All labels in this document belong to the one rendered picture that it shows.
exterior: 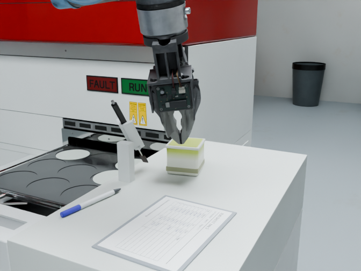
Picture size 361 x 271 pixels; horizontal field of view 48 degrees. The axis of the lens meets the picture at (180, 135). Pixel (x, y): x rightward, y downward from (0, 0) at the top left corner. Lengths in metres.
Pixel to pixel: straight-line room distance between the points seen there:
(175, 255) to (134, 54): 0.73
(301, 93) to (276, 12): 1.45
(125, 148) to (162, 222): 0.21
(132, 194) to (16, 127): 0.85
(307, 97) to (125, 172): 5.66
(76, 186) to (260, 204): 0.47
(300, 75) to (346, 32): 1.02
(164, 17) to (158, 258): 0.35
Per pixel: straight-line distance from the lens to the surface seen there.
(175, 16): 0.62
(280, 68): 7.05
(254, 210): 0.75
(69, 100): 1.38
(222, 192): 0.81
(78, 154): 1.26
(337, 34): 6.89
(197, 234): 0.66
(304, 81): 6.35
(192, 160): 0.87
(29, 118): 1.52
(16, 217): 0.78
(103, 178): 1.06
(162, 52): 0.61
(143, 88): 1.19
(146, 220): 0.70
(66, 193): 1.00
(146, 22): 0.62
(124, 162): 0.84
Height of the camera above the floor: 1.30
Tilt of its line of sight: 16 degrees down
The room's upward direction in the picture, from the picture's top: straight up
